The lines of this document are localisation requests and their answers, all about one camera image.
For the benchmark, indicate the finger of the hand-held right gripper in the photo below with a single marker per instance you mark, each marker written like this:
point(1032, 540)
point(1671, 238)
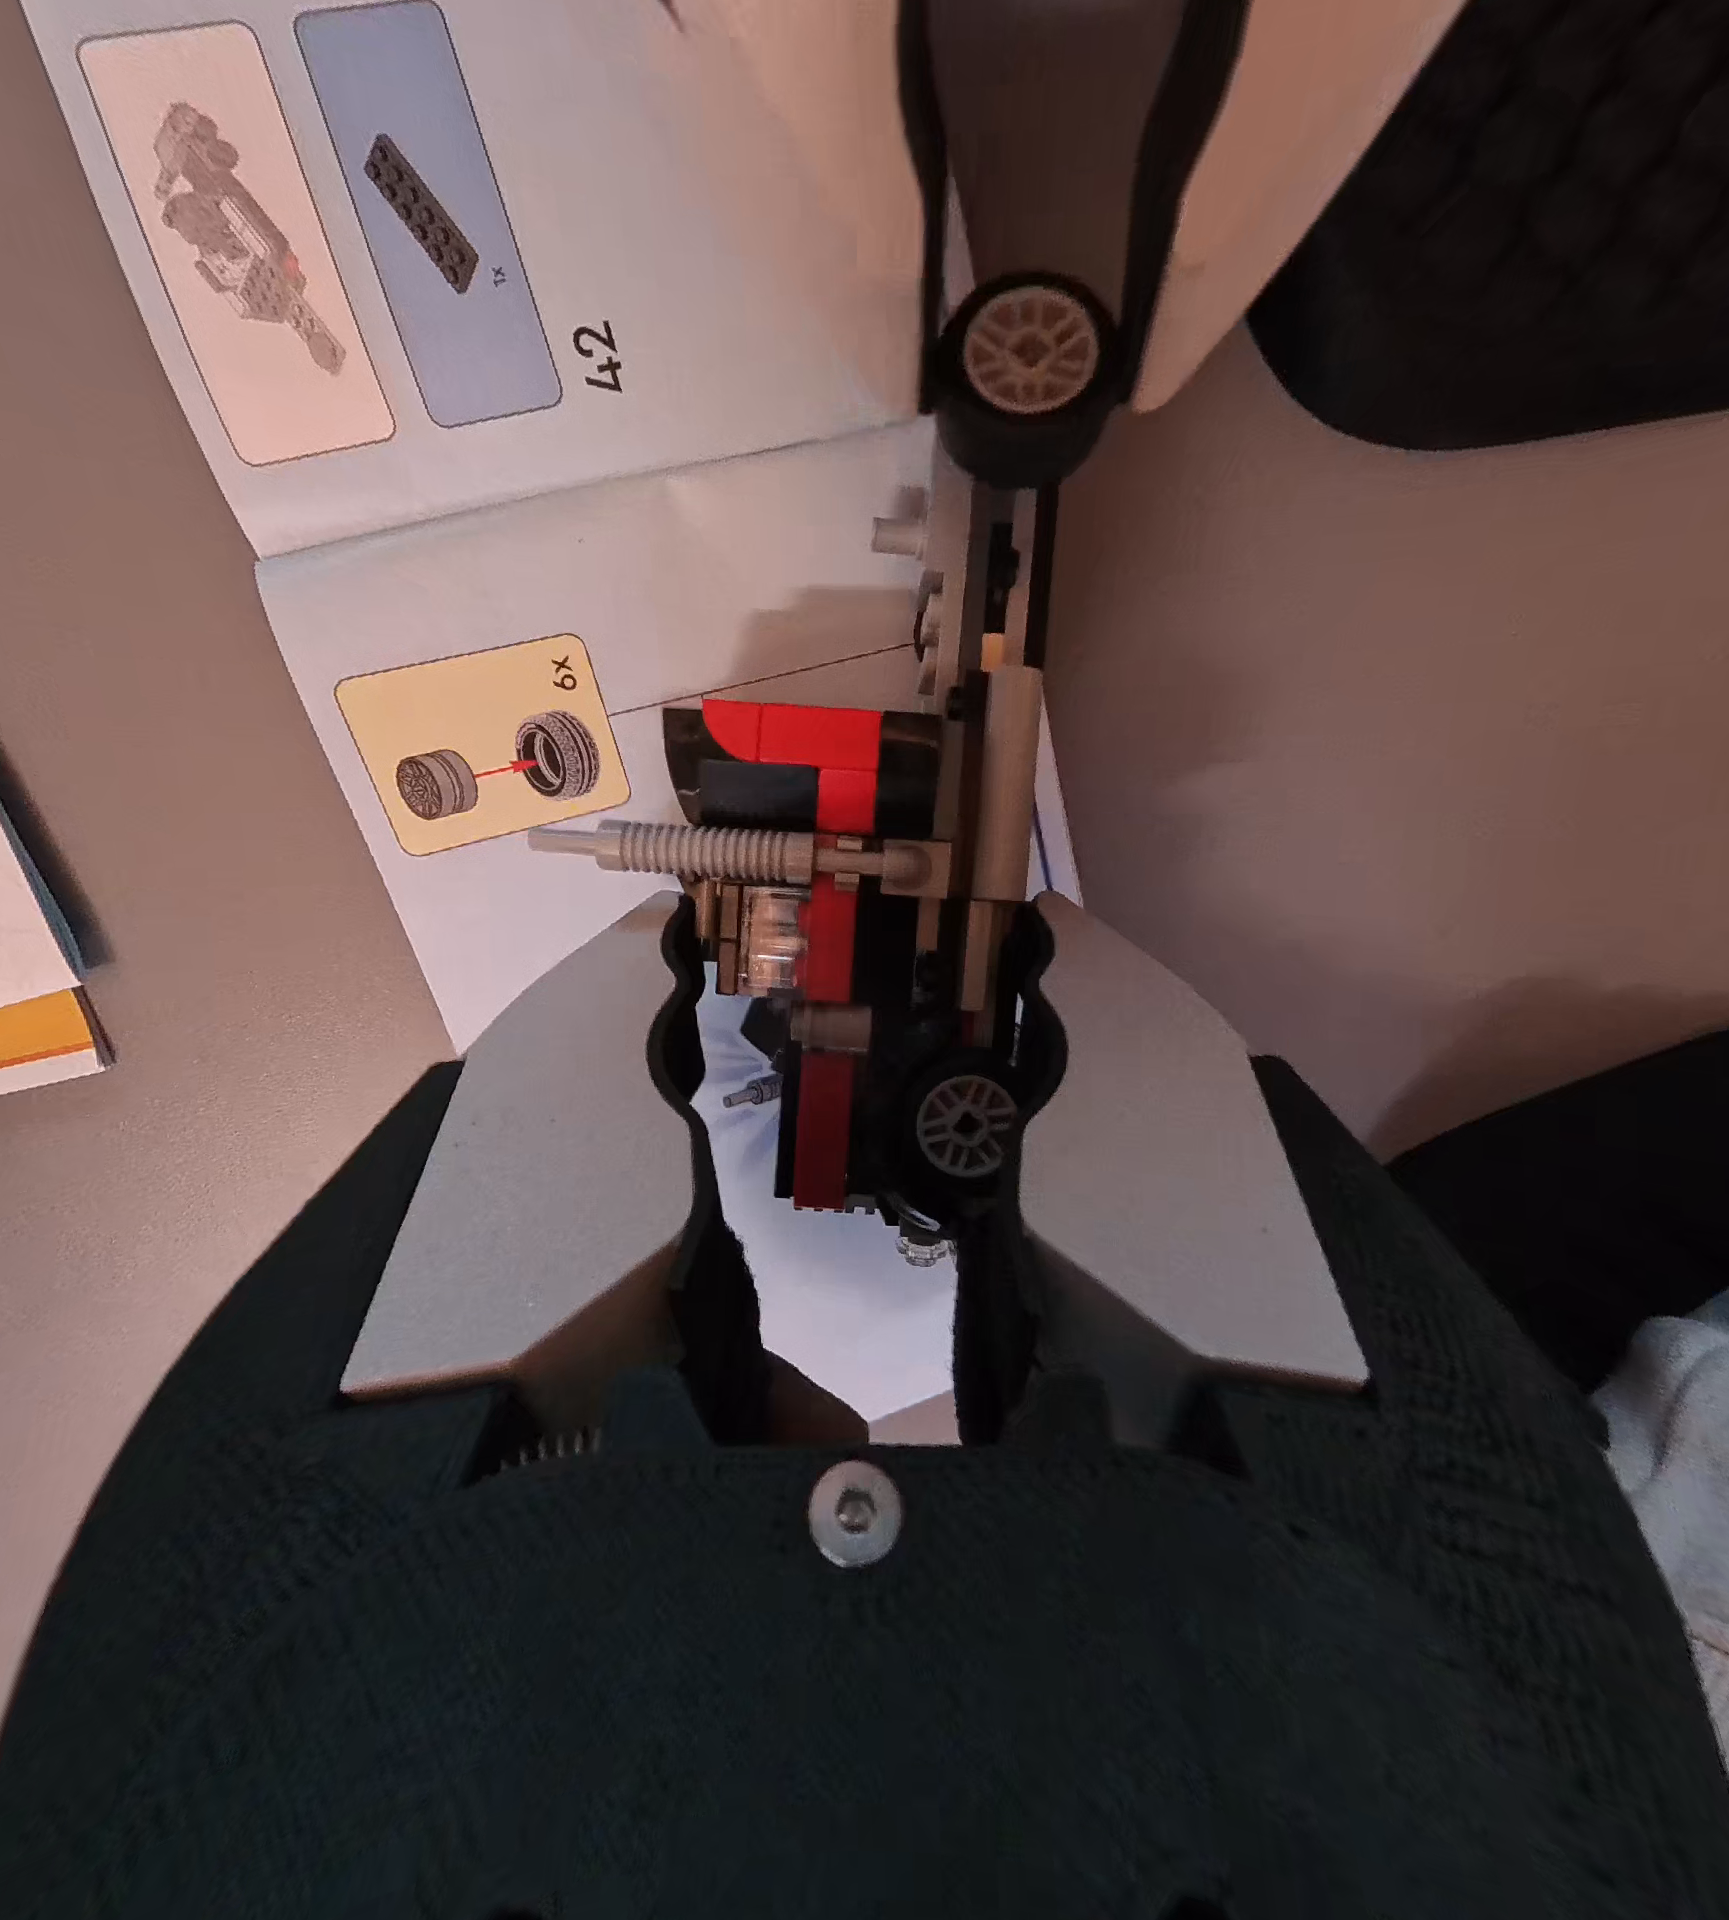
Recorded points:
point(1285, 150)
point(836, 150)

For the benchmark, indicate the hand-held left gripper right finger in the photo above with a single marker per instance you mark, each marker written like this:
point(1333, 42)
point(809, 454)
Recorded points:
point(1194, 1229)

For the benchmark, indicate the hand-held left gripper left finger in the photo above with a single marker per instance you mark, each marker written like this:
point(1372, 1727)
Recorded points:
point(508, 1229)

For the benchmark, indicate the small lego wheel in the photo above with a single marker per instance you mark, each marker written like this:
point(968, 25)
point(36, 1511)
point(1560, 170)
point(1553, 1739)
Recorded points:
point(964, 1124)
point(1020, 353)

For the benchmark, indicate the red black lego vehicle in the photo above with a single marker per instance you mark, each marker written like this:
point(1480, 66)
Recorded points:
point(805, 766)

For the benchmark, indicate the open lego instruction booklet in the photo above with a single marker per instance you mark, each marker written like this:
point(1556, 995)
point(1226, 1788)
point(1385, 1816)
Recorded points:
point(508, 179)

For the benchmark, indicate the black quilted pad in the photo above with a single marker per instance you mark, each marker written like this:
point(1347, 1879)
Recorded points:
point(1584, 212)
point(1616, 1172)

